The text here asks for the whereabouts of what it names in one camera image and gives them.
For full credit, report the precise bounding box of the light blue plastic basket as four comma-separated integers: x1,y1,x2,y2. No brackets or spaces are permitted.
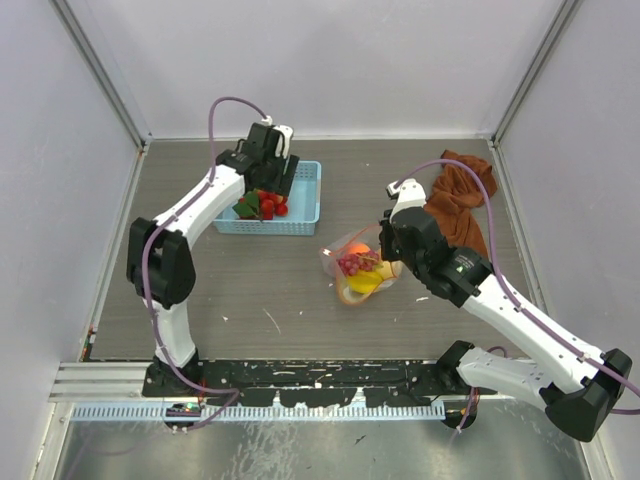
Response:
213,161,322,236

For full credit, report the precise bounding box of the orange peach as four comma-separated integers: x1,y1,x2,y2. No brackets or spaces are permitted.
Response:
346,243,371,256

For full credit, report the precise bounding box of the purple grape bunch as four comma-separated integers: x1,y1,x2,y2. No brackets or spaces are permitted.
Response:
337,250,381,276

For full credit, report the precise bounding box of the yellow star fruit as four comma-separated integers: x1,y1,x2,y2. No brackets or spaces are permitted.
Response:
346,270,384,295

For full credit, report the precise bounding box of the clear zip top bag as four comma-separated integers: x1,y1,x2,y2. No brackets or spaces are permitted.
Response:
319,224,404,306

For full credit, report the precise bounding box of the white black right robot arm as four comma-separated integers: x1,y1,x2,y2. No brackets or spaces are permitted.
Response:
380,207,633,442

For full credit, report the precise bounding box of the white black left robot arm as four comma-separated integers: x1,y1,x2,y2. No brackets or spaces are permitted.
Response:
126,122,299,396

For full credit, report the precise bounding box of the red strawberry cluster with leaves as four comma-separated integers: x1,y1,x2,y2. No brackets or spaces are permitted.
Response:
232,189,289,221

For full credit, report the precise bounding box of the brown cloth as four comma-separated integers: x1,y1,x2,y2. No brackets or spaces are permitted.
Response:
424,164,488,257

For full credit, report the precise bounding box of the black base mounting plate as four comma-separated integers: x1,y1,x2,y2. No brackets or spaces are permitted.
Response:
142,360,470,408

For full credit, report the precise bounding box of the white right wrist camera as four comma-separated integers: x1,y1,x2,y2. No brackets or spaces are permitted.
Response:
386,178,427,219

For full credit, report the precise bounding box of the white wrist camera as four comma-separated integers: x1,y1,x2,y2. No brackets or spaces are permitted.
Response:
273,125,294,159
386,178,427,219

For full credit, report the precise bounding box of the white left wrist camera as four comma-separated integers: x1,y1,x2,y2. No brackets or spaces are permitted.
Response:
273,125,294,159

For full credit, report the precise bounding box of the slotted cable duct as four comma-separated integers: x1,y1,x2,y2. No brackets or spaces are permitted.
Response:
70,400,445,422

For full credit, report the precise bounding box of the left aluminium frame post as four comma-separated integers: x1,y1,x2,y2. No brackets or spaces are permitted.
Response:
50,0,153,149

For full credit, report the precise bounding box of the aluminium frame post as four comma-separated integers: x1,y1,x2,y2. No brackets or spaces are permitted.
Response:
490,0,583,147
50,0,153,149

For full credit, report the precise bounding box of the right aluminium frame post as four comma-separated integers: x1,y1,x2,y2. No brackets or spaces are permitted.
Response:
490,0,583,147

